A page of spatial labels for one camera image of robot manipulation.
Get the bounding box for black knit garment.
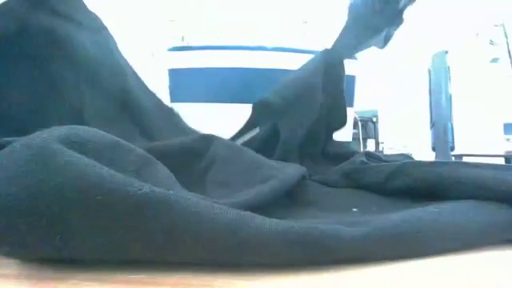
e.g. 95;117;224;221
0;0;512;268

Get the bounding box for blue white-striped fabric bin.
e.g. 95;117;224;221
166;45;357;139

